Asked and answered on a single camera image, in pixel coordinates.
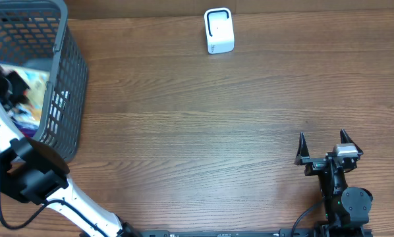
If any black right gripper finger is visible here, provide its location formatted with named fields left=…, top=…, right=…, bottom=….
left=340, top=129, right=363, bottom=153
left=296, top=132, right=310, bottom=158

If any colourful wet wipes pack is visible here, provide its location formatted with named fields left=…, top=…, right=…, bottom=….
left=0, top=63, right=49, bottom=138

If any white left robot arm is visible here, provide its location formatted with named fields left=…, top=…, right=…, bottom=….
left=0, top=104, right=140, bottom=236

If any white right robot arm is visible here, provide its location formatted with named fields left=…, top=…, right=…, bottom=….
left=289, top=129, right=374, bottom=236

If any white barcode scanner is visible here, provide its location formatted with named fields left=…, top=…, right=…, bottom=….
left=204, top=7, right=235, bottom=55

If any grey plastic mesh basket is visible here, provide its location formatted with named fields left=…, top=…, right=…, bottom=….
left=0, top=0, right=88, bottom=162

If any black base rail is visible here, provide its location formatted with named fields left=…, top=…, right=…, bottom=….
left=140, top=228, right=374, bottom=237

